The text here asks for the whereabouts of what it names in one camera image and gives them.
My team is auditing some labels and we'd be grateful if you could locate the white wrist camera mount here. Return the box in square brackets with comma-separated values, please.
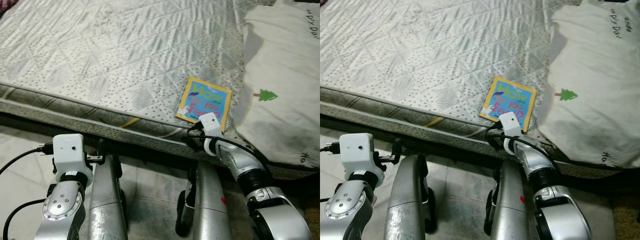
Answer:
[52, 133, 93, 176]
[339, 132, 386, 176]
[199, 112, 224, 156]
[497, 111, 523, 156]

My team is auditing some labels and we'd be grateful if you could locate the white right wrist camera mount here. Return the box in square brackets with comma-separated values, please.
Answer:
[497, 111, 523, 156]
[199, 112, 224, 156]

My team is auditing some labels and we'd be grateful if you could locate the grey robot right leg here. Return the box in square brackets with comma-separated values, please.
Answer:
[176, 161, 236, 240]
[484, 161, 531, 240]

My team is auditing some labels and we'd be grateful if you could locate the black left arm short cable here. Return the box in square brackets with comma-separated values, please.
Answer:
[2, 199, 48, 240]

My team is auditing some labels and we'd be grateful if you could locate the grey quilted mattress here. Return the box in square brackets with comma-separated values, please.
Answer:
[320, 0, 640, 178]
[0, 0, 321, 181]

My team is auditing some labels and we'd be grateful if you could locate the grey upholstered bed base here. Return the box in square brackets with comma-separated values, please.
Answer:
[320, 100, 640, 181]
[0, 97, 321, 182]

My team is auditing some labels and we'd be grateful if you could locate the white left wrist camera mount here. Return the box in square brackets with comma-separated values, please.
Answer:
[339, 132, 386, 176]
[52, 133, 93, 176]

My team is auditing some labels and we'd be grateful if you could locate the grey robot left leg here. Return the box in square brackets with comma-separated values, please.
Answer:
[85, 155, 128, 240]
[385, 155, 436, 240]

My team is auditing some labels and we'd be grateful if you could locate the brown floor mat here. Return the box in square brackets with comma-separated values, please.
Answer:
[302, 205, 321, 240]
[612, 195, 640, 240]

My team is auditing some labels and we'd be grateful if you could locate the white pillow green tree print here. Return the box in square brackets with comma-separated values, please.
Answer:
[235, 0, 321, 168]
[537, 0, 640, 168]

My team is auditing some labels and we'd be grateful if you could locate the yellow blue picture book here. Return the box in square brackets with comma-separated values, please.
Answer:
[479, 76, 537, 133]
[175, 76, 232, 132]

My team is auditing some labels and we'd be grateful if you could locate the grey robot leg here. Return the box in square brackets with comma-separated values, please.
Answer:
[85, 155, 128, 240]
[385, 155, 436, 240]
[176, 161, 236, 240]
[484, 161, 531, 240]

